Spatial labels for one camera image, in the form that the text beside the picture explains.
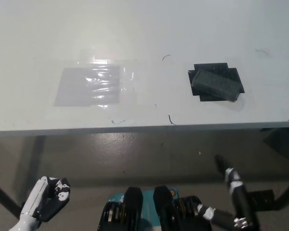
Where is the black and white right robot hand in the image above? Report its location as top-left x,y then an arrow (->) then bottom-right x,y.
197,154 -> 260,231

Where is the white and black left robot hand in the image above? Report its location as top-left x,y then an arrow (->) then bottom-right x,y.
20,175 -> 72,223

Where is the dark grey whiteboard eraser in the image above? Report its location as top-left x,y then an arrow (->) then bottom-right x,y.
191,69 -> 243,103

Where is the black table leg bar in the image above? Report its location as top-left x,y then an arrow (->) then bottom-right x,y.
0,177 -> 22,219

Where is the clear plastic bag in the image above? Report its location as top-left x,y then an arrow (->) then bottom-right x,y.
53,66 -> 121,107

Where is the clear plastic film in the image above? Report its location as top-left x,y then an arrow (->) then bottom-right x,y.
44,49 -> 138,121

